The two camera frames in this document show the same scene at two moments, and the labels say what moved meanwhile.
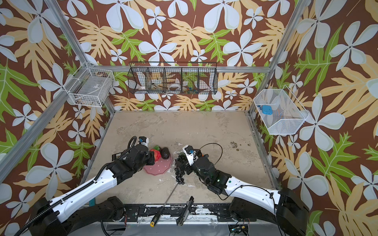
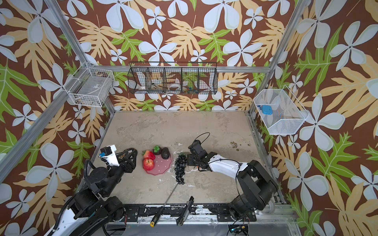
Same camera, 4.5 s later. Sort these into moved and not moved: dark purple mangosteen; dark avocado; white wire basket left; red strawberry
Moved: red strawberry
Not moved: dark avocado; dark purple mangosteen; white wire basket left
